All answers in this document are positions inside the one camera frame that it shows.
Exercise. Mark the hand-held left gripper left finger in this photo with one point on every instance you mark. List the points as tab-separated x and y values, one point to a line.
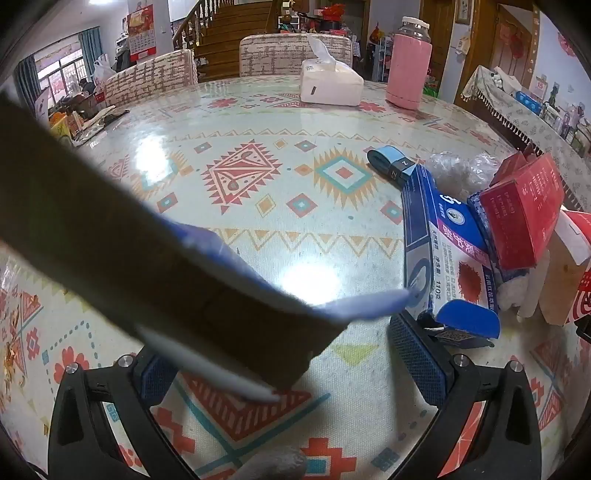
154	379

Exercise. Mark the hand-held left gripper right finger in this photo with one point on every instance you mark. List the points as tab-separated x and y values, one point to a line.
415	355

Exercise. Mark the brown cardboard box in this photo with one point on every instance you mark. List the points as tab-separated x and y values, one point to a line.
138	258

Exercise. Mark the person's left hand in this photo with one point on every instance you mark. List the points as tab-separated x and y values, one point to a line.
272	464

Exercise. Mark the blue and white carton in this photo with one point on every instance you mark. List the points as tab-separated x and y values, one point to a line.
443	258

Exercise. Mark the white plastic wrapper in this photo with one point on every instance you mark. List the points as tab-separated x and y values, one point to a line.
512	290

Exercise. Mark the brown and red carton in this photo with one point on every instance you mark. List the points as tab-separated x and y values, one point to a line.
563	277

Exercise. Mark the large red box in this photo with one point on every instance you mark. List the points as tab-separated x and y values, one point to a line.
521	212

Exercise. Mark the clear plastic bag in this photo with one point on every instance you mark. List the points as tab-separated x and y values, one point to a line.
448	168

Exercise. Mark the light blue band roll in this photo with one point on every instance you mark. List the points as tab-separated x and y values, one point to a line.
385	157

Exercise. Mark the small red box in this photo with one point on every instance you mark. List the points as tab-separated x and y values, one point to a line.
508	168

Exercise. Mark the patterned tablecloth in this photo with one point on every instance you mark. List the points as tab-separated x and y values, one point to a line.
286	152

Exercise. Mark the side table with floral cloth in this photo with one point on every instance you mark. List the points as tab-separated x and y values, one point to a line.
508	115

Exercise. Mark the white tissue box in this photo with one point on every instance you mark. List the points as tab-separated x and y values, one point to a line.
330	85

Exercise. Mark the pink thermos bottle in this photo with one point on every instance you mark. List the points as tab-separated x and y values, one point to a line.
408	69

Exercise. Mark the patterned fabric chair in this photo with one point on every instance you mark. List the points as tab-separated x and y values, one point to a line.
147	76
277	55

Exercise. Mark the white plastic bag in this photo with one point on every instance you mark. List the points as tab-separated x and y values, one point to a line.
104	69

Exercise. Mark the wooden door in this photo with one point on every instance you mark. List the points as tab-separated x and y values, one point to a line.
512	46
436	41

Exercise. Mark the teal curtain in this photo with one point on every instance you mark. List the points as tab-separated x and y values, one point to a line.
90	46

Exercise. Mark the wooden staircase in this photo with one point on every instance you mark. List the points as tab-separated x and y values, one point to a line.
226	27

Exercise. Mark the red wall calendar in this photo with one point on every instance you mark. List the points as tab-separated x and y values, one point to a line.
141	32

